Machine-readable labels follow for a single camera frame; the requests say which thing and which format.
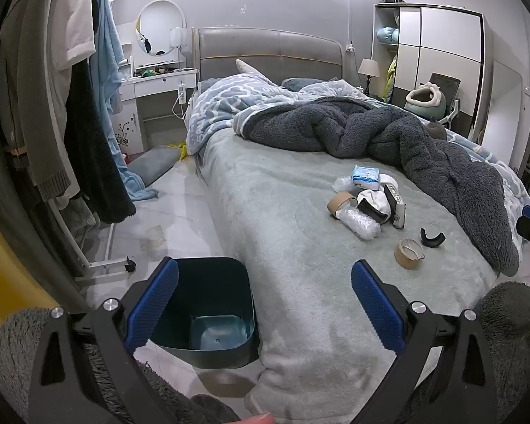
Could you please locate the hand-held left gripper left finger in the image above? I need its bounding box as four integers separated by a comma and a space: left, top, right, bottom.
26, 257, 180, 424

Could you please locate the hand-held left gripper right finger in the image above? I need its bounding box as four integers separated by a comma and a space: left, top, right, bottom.
350, 259, 500, 424

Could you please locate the dark teal plastic bin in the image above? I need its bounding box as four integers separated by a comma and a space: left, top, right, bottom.
148, 257, 260, 369

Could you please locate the brown cardboard tape roll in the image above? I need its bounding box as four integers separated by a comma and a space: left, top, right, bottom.
327, 192, 358, 222
394, 237, 425, 271

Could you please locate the blue white tissue pack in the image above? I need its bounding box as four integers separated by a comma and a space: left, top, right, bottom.
351, 164, 383, 190

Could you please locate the white metal clothes rack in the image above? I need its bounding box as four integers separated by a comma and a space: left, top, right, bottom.
48, 199, 135, 279

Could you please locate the bubble wrap roll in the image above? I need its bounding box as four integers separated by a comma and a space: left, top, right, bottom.
337, 205, 383, 241

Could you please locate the black curved plastic piece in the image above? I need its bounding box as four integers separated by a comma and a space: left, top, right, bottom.
419, 228, 446, 248

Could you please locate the person's grey fleece robe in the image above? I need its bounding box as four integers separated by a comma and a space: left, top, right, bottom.
0, 280, 530, 424

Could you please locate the white black patterned box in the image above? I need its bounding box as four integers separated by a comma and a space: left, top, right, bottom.
383, 184, 407, 229

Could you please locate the white plush cloth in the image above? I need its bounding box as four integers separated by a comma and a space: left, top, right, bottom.
357, 174, 402, 226

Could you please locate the white door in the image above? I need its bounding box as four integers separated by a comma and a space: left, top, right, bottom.
483, 59, 524, 155

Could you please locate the light grey plush bedsheet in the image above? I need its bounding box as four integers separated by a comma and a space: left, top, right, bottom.
199, 126, 500, 420

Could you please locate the grey cat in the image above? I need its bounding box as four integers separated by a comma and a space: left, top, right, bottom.
425, 119, 448, 141

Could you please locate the grey floor cushion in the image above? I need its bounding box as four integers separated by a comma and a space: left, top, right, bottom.
126, 145, 179, 186

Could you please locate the yellow plastic object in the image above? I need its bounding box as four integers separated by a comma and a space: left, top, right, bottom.
0, 199, 60, 363

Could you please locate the black fleece coat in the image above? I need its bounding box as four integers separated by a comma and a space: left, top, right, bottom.
64, 53, 137, 224

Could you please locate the cream green plush pet bed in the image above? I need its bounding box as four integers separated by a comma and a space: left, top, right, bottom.
404, 82, 447, 118

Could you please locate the black office chair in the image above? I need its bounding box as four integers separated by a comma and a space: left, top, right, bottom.
424, 73, 462, 126

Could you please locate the dark grey fleece blanket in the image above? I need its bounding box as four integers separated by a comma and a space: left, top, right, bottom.
234, 96, 521, 277

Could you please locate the white wardrobe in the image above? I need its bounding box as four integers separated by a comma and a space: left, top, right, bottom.
372, 2, 495, 142

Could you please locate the yellow green cloth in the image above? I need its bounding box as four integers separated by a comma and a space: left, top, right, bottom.
384, 55, 398, 100

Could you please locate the blue patterned duvet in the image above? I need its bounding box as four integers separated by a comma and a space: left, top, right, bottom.
186, 73, 530, 213

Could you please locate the light blue robe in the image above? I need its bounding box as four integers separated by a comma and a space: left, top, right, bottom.
88, 0, 160, 204

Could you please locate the white dressing table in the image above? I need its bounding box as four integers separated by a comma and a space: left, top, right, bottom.
115, 43, 199, 155

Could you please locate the bedside lamp with shade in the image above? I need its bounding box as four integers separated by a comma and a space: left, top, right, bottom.
358, 58, 384, 95

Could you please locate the dark blue pillow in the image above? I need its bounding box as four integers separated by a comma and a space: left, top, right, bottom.
282, 78, 325, 93

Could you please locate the grey knit sweater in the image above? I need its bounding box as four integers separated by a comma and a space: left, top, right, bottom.
0, 0, 87, 206

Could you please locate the light grey pillow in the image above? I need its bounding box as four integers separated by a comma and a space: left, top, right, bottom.
235, 59, 275, 84

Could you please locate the clear table lamp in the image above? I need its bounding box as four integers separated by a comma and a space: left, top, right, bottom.
170, 26, 188, 69

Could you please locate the grey upholstered bed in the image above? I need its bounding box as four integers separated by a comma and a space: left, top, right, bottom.
186, 26, 530, 420

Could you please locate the white t-shirt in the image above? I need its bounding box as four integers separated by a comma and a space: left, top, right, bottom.
48, 0, 99, 73

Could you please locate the white cable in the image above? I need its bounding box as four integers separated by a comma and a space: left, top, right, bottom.
172, 97, 190, 122

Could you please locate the round wall mirror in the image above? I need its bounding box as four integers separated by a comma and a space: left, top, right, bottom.
135, 0, 187, 57

